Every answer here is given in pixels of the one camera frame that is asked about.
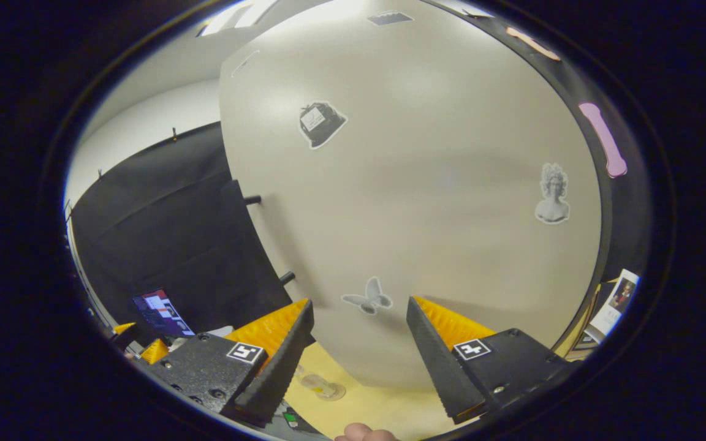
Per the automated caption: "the grey cabinet door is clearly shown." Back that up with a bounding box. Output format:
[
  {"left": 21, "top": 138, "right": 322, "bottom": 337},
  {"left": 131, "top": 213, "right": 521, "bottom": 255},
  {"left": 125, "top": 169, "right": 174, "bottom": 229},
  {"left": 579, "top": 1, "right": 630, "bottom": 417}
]
[{"left": 218, "top": 0, "right": 603, "bottom": 390}]

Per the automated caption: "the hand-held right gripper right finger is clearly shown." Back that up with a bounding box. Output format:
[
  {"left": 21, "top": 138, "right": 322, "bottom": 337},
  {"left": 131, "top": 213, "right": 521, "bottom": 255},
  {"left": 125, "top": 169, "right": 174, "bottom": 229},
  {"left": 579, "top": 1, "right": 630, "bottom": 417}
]
[{"left": 406, "top": 296, "right": 574, "bottom": 425}]

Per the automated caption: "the grey cabinet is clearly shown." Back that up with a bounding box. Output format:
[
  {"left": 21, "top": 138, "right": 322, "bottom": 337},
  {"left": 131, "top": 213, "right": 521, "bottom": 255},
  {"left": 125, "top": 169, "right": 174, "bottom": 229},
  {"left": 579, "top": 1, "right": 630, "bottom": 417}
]
[{"left": 420, "top": 0, "right": 615, "bottom": 356}]

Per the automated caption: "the computer monitor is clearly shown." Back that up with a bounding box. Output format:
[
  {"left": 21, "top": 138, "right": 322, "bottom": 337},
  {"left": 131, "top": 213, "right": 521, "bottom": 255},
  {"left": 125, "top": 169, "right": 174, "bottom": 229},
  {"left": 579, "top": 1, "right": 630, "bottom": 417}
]
[{"left": 132, "top": 288, "right": 196, "bottom": 339}]

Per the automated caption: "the white printed leaflet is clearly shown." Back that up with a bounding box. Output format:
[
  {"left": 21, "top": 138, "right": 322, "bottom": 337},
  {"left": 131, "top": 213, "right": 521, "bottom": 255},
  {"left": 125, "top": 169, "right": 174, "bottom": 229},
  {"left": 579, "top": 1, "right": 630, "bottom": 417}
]
[{"left": 585, "top": 268, "right": 640, "bottom": 344}]

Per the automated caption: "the clear glass bottle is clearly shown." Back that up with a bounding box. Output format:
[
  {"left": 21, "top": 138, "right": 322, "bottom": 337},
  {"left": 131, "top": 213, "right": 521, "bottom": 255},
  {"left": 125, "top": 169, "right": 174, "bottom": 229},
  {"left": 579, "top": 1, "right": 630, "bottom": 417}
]
[{"left": 296, "top": 365, "right": 345, "bottom": 399}]

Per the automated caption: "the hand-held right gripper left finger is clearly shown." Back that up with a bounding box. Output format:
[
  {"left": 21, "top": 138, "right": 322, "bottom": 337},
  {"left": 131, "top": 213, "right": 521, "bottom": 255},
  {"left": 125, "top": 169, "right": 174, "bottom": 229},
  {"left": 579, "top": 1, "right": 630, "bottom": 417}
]
[{"left": 135, "top": 298, "right": 316, "bottom": 428}]

